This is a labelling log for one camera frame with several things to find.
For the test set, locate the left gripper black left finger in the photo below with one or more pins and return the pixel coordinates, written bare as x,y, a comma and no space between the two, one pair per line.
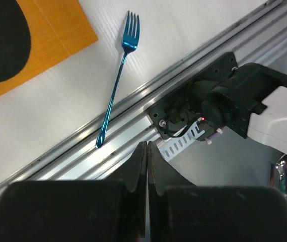
112,209

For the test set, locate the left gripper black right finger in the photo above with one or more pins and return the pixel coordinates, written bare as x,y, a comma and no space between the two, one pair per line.
182,211

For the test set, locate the aluminium mounting rail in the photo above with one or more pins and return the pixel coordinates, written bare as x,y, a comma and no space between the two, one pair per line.
49,125

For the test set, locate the perforated cable duct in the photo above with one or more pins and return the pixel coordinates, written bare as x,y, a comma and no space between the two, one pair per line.
173,146

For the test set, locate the blue metal fork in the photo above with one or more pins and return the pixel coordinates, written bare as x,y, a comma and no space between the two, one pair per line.
129,44

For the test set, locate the orange Mickey Mouse placemat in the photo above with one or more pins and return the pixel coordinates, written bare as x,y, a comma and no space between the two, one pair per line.
37,35

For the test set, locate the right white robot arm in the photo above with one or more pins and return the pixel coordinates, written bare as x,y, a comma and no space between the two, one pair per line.
251,101

